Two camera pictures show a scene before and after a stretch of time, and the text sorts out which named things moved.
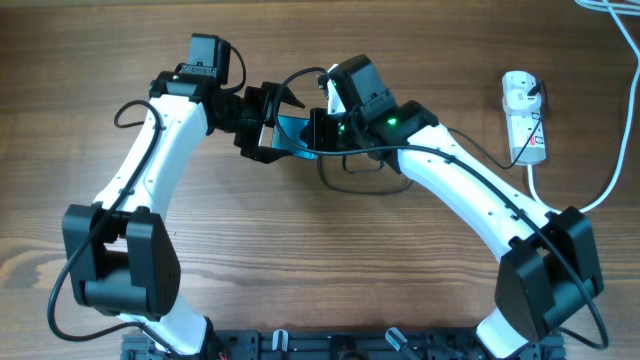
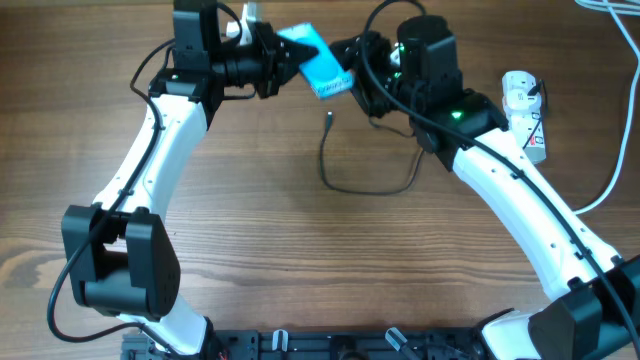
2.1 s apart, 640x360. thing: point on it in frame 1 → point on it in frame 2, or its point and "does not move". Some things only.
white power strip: x=520 y=125 does not move
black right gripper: x=316 y=133 → x=361 y=85
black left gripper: x=264 y=96 → x=269 y=45
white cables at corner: x=614 y=7 does not move
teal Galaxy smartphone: x=286 y=136 → x=324 y=71
